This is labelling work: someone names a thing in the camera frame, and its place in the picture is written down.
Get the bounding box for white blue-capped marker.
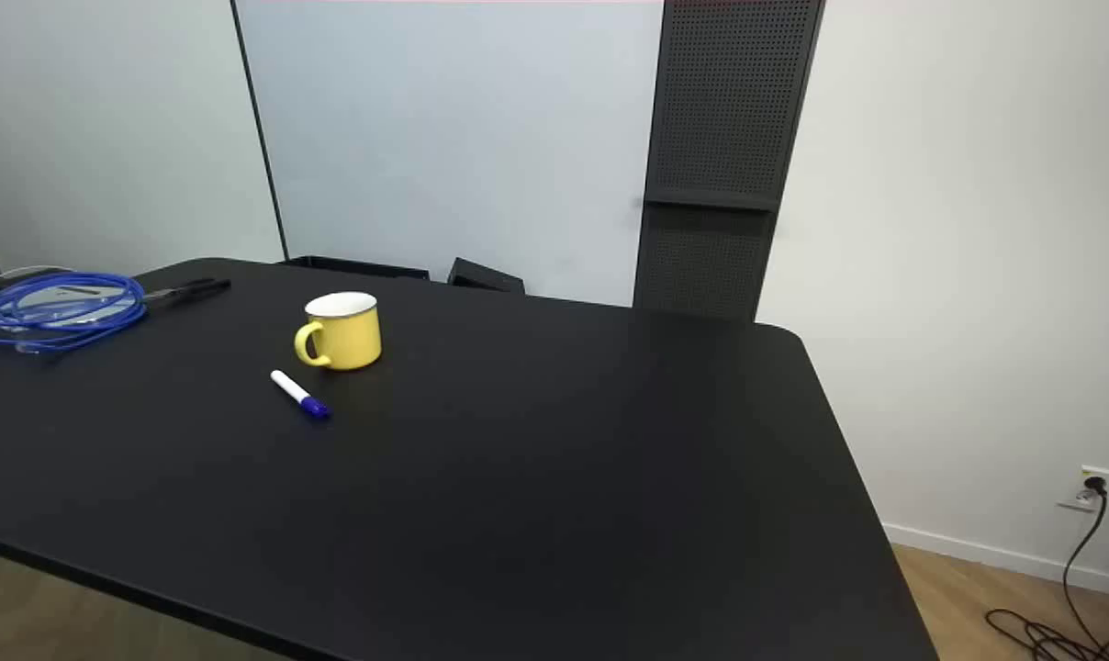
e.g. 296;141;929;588
266;371;330;422

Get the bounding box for yellow enamel mug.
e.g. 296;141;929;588
293;291;383;371

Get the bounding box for black chair back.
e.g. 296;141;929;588
448;256;526;295

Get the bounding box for white whiteboard panel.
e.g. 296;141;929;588
240;0;663;306

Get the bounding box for black pliers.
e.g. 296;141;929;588
143;278;230;306

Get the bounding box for dark grey wall column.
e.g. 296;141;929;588
631;0;825;318

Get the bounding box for blue coiled cable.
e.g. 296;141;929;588
0;269;153;359

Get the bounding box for white wall power outlet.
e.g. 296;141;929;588
1079;466;1109;500

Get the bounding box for black power cable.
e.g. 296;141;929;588
984;476;1109;661

